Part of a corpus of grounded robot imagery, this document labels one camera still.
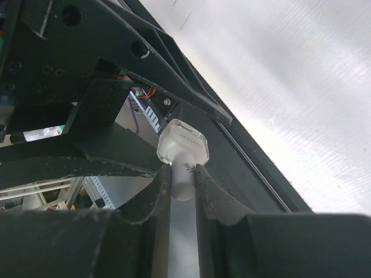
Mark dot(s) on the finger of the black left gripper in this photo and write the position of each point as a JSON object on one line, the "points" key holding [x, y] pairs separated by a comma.
{"points": [[134, 41], [109, 150]]}

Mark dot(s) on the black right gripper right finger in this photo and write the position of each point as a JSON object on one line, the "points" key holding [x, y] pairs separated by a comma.
{"points": [[235, 241]]}

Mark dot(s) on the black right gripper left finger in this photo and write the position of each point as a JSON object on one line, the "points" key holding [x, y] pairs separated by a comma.
{"points": [[132, 241]]}

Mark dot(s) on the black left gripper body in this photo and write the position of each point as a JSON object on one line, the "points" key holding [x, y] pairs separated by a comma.
{"points": [[49, 57]]}

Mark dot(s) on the clear nail polish bottle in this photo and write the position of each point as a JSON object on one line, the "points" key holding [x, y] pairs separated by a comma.
{"points": [[182, 147]]}

